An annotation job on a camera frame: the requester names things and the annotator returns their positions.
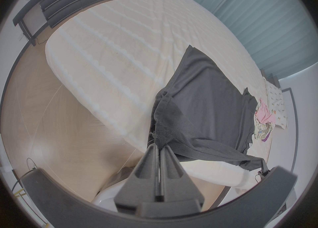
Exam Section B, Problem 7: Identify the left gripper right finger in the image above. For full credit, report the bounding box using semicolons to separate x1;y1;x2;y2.
160;145;205;209

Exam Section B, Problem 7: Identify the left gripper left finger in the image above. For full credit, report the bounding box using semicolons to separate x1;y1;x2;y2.
114;145;160;210

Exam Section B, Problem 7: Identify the black T-shirt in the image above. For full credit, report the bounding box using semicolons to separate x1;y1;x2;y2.
149;45;270;171

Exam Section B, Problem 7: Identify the bed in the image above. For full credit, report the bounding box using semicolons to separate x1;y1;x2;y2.
45;0;297;190

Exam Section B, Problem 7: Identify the white printed pyjama top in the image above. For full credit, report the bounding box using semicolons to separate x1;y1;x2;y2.
253;112;274;139

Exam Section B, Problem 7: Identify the pink garment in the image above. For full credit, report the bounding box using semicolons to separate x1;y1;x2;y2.
256;98;276;124

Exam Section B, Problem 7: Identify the white printed pillow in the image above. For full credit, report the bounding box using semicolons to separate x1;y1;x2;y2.
265;79;289;130

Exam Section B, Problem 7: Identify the grey bedside table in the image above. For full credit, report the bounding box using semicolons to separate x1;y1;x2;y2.
260;69;281;88

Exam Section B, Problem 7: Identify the black dressing table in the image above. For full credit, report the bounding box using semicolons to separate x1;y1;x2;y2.
12;0;75;47

